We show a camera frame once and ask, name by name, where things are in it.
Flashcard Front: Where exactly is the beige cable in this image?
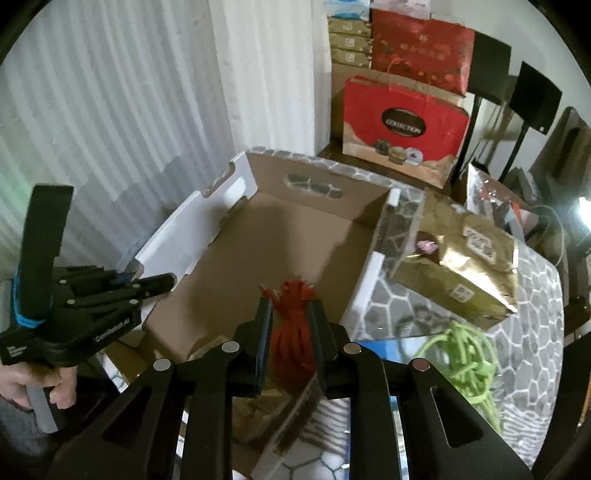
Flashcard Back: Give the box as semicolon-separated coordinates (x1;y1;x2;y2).
525;204;570;269

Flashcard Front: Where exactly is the blue white packet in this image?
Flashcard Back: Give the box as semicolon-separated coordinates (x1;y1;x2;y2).
324;0;371;20

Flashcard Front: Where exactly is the person's left hand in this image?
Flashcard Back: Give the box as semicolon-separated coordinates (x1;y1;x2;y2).
0;361;78;411

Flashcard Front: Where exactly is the person's left forearm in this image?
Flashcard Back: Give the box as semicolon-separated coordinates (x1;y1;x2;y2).
0;398;38;444

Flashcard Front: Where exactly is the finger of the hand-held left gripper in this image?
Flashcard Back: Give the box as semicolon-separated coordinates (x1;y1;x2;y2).
58;265;141;288
67;273;177;308

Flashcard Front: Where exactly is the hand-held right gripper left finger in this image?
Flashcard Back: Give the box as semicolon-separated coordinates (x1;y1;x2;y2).
46;298;275;480

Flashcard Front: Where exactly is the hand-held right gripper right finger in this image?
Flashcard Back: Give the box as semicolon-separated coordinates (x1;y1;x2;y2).
308;299;536;480

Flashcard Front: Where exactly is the plain brown cardboard box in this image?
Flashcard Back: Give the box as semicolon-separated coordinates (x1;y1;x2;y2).
331;62;371;140

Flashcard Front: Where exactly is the white curtain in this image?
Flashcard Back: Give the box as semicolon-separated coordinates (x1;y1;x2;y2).
0;0;334;283

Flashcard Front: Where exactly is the red rope bundle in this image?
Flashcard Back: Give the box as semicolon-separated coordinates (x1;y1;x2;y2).
261;279;320;385

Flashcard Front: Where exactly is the gold gift box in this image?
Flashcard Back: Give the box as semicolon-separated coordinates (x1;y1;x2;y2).
388;191;521;331

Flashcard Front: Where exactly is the green rope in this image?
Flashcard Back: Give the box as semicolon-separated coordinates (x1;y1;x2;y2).
412;320;502;433

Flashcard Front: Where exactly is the red floral gift box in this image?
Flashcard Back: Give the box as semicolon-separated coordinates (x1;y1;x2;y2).
369;7;476;96

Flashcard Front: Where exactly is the red gift bag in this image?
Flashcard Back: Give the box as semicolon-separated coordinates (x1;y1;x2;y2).
342;60;472;189

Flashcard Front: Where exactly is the dark chair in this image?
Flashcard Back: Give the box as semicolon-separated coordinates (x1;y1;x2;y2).
530;106;591;217

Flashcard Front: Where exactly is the stone pattern cardboard box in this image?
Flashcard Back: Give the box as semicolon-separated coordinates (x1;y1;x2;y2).
99;148;426;480

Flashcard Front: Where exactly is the clear plastic bag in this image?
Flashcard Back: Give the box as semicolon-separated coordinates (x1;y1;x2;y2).
465;163;528;234

